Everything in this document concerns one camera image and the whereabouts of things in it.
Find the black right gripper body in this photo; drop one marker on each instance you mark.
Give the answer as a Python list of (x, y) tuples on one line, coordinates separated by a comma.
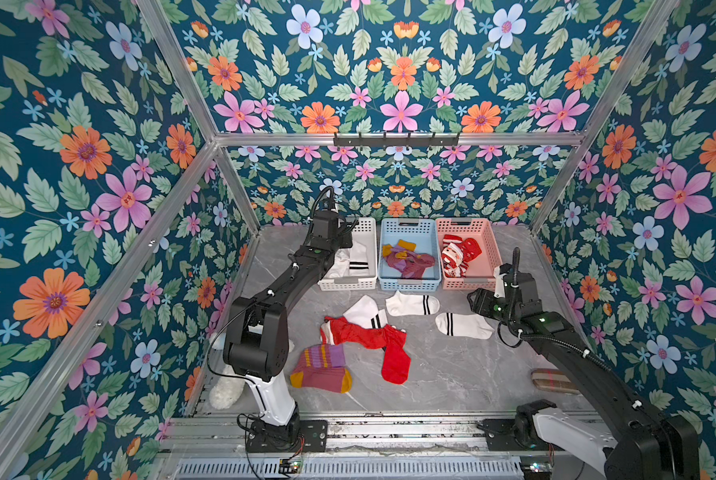
[(515, 276)]

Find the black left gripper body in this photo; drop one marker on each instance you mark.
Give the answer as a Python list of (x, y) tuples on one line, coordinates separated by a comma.
[(340, 240)]

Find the small white ankle sock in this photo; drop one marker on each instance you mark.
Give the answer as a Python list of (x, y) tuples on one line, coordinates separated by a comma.
[(341, 264)]

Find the white crew sock black stripes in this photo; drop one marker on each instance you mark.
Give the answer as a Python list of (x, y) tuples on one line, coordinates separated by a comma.
[(359, 259)]

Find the red santa face sock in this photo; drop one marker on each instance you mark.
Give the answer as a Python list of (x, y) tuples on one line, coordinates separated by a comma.
[(470, 246)]

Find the purple striped sock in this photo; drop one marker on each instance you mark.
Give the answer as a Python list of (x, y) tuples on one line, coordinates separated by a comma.
[(417, 271), (400, 249), (322, 367)]

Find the purple striped sock bottom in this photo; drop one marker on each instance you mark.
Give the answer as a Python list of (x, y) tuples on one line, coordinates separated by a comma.
[(417, 271)]

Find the plain red sock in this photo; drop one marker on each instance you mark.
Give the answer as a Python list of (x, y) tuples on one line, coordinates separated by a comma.
[(396, 362)]

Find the red white striped santa sock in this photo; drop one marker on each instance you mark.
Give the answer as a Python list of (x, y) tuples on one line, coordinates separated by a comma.
[(453, 260)]

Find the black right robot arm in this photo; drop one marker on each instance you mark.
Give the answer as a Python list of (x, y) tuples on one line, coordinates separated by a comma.
[(638, 442)]

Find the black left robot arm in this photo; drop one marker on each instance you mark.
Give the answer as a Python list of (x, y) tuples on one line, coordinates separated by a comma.
[(256, 344)]

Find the white plastic basket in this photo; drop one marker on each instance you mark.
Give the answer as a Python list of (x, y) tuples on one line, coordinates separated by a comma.
[(364, 232)]

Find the pink plastic basket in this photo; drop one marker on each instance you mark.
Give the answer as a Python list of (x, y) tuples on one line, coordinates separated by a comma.
[(480, 272)]

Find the light blue plastic basket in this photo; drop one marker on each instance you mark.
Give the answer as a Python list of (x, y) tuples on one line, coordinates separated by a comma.
[(422, 232)]

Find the white sock far right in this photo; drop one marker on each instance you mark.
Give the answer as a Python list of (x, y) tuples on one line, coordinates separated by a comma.
[(458, 325)]

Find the plaid beige pouch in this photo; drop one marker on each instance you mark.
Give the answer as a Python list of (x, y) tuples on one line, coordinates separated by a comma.
[(553, 380)]

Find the white sock black stripes left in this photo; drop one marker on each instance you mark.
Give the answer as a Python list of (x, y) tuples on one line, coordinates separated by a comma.
[(366, 314)]

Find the white sock black stripes right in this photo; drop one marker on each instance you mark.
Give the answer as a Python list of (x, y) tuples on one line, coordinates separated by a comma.
[(401, 304)]

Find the white teddy bear blue sweater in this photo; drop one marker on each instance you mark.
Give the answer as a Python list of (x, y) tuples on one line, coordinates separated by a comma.
[(231, 391)]

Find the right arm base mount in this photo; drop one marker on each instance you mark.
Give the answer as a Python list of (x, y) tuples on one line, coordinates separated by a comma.
[(508, 433)]

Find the black hook rail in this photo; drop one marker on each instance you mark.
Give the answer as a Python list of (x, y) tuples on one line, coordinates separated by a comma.
[(381, 140)]

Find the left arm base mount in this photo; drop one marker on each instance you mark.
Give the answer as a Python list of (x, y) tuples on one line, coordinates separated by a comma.
[(299, 436)]

